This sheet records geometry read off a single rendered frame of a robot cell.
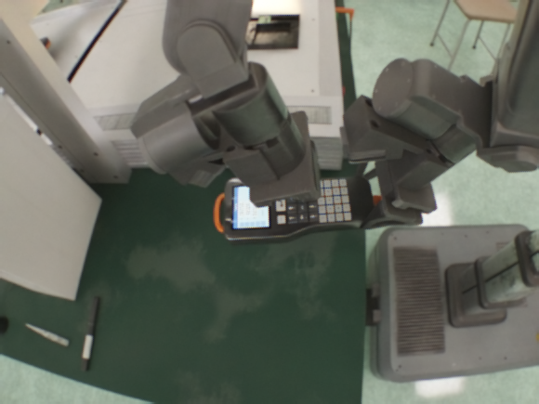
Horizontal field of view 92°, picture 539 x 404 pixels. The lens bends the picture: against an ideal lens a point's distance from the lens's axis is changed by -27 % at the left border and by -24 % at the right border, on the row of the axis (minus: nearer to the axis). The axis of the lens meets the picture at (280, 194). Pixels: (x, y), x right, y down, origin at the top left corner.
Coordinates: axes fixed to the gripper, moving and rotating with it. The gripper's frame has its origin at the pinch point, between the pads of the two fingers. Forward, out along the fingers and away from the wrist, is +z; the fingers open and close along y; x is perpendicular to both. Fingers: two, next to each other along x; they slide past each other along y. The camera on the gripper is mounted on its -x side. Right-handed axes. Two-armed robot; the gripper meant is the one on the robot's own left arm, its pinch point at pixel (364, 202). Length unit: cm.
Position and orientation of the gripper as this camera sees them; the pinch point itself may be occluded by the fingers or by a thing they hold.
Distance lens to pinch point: 44.8
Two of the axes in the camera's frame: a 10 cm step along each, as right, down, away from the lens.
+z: -4.3, 4.5, 7.8
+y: 0.4, 8.7, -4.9
